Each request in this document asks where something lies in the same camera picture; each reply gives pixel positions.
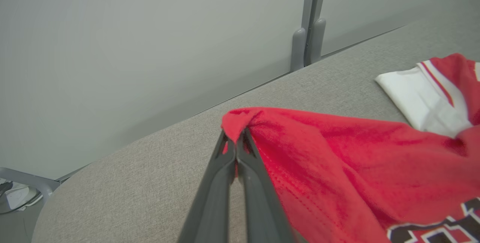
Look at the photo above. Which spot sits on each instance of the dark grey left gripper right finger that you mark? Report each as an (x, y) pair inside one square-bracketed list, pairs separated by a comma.
[(262, 213)]

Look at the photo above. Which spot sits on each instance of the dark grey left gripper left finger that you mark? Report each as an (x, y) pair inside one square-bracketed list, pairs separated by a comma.
[(212, 205)]

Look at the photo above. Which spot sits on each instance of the red Bulls 23 jersey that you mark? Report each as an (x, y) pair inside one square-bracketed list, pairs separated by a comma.
[(337, 160)]

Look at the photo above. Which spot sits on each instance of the grey rounded partition foot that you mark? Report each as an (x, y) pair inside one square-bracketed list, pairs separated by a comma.
[(318, 40), (298, 50)]

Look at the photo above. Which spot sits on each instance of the short white power strip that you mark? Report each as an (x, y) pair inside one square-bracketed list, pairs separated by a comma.
[(18, 198)]

